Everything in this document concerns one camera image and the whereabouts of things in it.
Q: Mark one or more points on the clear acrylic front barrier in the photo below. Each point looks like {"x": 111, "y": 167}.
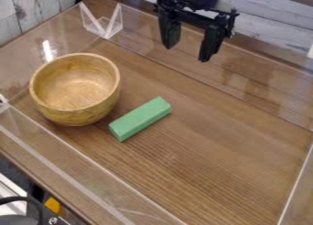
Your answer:
{"x": 99, "y": 198}

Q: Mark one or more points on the brown wooden bowl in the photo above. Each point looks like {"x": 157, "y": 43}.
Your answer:
{"x": 76, "y": 88}

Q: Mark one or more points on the yellow black device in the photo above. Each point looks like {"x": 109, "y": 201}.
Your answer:
{"x": 52, "y": 213}

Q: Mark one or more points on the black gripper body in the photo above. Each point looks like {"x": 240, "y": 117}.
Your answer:
{"x": 196, "y": 12}

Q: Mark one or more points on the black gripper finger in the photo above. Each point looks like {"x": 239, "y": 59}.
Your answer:
{"x": 169, "y": 28}
{"x": 210, "y": 45}

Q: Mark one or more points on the clear acrylic corner bracket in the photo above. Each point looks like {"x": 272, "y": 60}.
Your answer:
{"x": 103, "y": 27}

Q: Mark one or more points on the green rectangular block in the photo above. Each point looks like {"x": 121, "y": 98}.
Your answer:
{"x": 139, "y": 118}

